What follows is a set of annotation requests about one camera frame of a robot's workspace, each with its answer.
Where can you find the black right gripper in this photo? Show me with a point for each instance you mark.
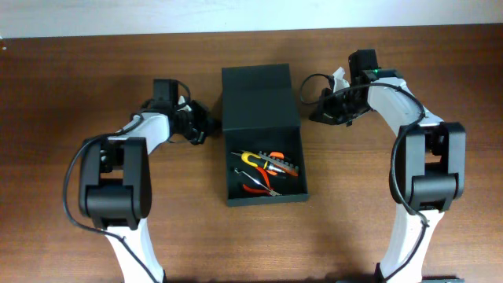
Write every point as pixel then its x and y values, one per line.
pixel 326 112

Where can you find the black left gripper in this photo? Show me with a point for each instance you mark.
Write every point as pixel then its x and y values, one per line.
pixel 210 123

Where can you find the black gift box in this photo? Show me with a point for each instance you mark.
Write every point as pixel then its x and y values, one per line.
pixel 259 113

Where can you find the yellow black screwdriver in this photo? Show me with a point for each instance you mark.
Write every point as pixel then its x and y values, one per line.
pixel 255 160

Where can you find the orange black needle-nose pliers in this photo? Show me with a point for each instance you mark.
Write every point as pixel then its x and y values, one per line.
pixel 278 175

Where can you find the orange socket bit rail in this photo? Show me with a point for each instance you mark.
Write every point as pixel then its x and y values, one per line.
pixel 280 160

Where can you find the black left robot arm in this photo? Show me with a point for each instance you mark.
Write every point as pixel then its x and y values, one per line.
pixel 115 187

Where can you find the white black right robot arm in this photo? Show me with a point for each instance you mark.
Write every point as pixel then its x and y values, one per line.
pixel 427 165

